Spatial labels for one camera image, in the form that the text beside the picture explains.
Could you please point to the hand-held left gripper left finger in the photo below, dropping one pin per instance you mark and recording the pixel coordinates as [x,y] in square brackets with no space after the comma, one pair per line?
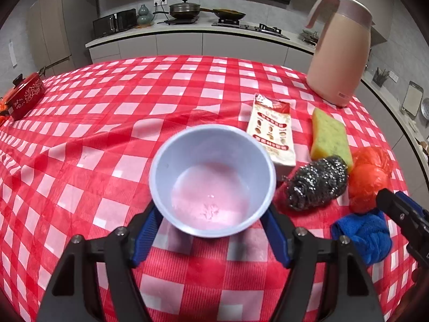
[145,236]

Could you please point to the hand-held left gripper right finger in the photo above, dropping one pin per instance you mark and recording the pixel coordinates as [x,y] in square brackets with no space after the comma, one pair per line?
[276,238]

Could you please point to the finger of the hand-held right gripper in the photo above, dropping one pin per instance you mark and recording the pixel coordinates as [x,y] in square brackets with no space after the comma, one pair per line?
[392,204]

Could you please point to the white plastic bowl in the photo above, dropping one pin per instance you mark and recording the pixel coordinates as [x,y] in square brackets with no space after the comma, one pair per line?
[201,161]

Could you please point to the orange plastic bag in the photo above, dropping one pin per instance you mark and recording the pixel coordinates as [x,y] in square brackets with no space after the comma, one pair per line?
[368,177]

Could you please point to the blue cloth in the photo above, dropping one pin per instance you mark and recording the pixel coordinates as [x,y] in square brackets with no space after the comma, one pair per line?
[362,238]

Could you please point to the steel wool scourer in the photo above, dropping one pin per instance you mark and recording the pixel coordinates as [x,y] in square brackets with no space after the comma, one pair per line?
[311,181]

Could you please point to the yellow sponge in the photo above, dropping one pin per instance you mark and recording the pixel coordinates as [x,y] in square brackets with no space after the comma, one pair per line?
[326,134]

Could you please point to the steel colander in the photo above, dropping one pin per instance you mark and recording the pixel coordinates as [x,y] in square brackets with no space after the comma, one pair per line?
[425,109]

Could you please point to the white red snack box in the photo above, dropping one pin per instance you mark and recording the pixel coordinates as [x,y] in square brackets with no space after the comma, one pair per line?
[269,134]

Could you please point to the white cutting board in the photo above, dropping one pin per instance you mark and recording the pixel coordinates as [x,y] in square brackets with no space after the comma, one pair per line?
[411,100]

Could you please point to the red checked tablecloth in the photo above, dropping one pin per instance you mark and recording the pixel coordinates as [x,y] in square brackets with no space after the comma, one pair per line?
[100,141]

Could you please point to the black utensil holder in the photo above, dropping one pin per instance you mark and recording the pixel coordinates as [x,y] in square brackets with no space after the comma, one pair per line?
[380,78]

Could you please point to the pink thermos jug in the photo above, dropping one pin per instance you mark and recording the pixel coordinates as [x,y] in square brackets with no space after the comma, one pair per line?
[338,57]

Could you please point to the red floral pot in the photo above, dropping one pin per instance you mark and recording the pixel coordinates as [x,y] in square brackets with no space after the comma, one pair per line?
[26,94]

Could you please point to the pan with glass lid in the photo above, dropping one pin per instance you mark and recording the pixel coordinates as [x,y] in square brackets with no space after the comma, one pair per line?
[308,37]

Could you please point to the orange mesh bag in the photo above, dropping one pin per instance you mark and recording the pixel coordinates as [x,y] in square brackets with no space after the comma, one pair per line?
[3,110]

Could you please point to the grey base cabinets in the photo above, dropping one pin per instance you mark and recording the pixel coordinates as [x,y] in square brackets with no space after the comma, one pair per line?
[201,45]

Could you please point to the gas stove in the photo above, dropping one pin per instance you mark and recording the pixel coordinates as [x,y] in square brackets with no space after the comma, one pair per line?
[254,28]

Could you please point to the black microwave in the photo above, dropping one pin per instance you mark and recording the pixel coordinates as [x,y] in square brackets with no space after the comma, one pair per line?
[114,23]

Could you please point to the induction cooker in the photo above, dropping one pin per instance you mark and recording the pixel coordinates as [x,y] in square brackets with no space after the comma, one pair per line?
[181,21]

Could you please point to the green ceramic vase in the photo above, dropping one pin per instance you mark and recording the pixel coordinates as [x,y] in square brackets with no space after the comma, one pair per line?
[144,16]

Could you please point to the grey refrigerator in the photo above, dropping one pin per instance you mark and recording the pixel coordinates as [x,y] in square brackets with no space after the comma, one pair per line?
[53,30]

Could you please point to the black wok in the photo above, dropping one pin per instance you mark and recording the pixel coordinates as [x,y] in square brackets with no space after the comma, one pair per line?
[231,14]

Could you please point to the black pot with lid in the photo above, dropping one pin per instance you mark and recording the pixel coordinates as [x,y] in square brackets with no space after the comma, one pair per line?
[184,10]

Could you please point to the white wall switch panel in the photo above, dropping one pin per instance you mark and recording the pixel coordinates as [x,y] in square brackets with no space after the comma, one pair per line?
[12,53]

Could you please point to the white wall socket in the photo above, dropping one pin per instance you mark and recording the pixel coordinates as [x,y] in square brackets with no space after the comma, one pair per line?
[160,2]

